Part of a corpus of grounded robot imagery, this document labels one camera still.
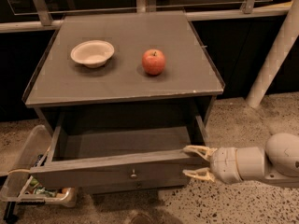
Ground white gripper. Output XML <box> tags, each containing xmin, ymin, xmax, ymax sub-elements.
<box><xmin>182</xmin><ymin>145</ymin><xmax>242</xmax><ymax>184</ymax></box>

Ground grey top drawer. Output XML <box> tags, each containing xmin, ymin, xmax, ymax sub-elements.
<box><xmin>31</xmin><ymin>114</ymin><xmax>207</xmax><ymax>188</ymax></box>

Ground grey drawer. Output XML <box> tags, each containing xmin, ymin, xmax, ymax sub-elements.
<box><xmin>82</xmin><ymin>177</ymin><xmax>190</xmax><ymax>194</ymax></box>
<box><xmin>31</xmin><ymin>114</ymin><xmax>207</xmax><ymax>188</ymax></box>

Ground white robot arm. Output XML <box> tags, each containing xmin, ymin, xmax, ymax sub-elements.
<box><xmin>183</xmin><ymin>133</ymin><xmax>299</xmax><ymax>189</ymax></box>

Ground grey drawer cabinet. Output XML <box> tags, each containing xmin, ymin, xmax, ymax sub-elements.
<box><xmin>21</xmin><ymin>10</ymin><xmax>226</xmax><ymax>195</ymax></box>

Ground grey middle drawer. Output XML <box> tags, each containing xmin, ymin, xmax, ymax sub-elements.
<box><xmin>82</xmin><ymin>177</ymin><xmax>190</xmax><ymax>194</ymax></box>

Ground red apple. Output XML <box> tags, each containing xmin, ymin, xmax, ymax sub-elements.
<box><xmin>142</xmin><ymin>49</ymin><xmax>166</xmax><ymax>76</ymax></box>

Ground white diagonal pole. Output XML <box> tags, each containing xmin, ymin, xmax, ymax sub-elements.
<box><xmin>246</xmin><ymin>0</ymin><xmax>299</xmax><ymax>108</ymax></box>

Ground white paper bowl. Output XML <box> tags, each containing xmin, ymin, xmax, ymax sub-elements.
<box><xmin>70</xmin><ymin>40</ymin><xmax>115</xmax><ymax>68</ymax></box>

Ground clear plastic bin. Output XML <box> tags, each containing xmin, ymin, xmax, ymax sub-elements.
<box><xmin>0</xmin><ymin>125</ymin><xmax>77</xmax><ymax>207</ymax></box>

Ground snack packets in bin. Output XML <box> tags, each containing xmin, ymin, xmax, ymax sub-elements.
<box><xmin>23</xmin><ymin>154</ymin><xmax>71</xmax><ymax>199</ymax></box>

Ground metal railing with glass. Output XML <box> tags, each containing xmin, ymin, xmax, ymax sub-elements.
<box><xmin>0</xmin><ymin>0</ymin><xmax>294</xmax><ymax>33</ymax></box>

